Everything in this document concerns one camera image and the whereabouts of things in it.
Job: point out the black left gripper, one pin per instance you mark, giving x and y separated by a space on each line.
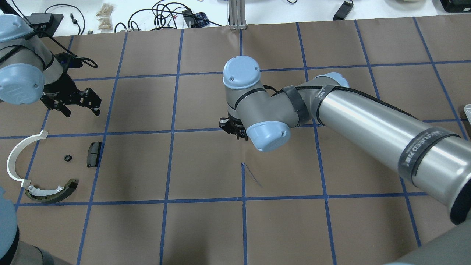
64 84

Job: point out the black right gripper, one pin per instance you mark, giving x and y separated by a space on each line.
233 127

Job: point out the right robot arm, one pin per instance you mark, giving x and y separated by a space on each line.
432 158

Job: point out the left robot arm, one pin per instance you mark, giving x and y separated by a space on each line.
30 72

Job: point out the black brake pad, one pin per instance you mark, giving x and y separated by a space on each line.
93 156

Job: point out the curved brake shoe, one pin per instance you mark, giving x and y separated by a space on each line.
53 195

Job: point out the black power adapter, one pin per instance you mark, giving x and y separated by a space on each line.
343 11

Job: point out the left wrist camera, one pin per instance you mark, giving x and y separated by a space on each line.
69 61

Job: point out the white curved plastic bracket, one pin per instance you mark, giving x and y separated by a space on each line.
14 159

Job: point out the aluminium frame post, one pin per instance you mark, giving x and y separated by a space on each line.
237 19

